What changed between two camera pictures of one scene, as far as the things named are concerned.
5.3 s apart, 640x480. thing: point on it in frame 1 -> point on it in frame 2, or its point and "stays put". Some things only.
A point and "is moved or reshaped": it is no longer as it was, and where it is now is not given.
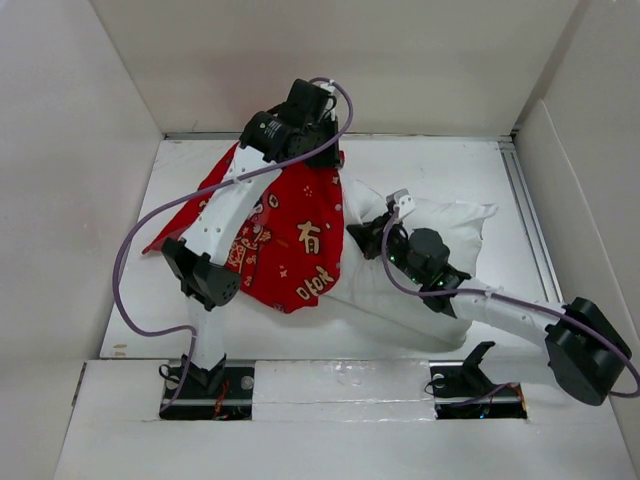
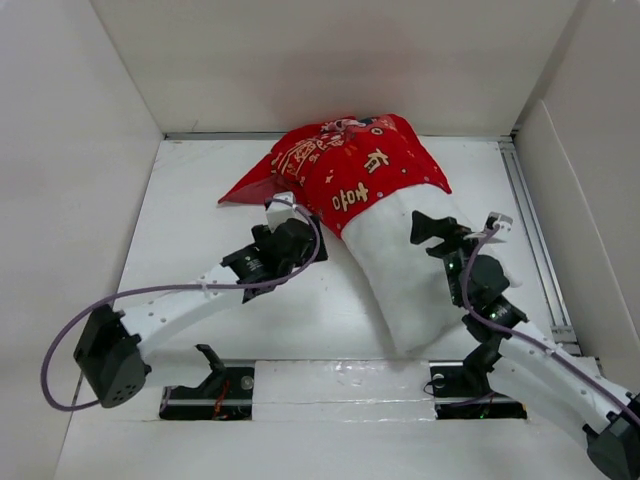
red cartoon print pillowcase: x=288 y=253 -> x=324 y=163
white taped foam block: x=343 y=390 stays put
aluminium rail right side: x=541 y=255 stays put
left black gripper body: x=319 y=130 -> x=309 y=252
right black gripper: x=367 y=236 -> x=423 y=227
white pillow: x=364 y=287 is moved or reshaped
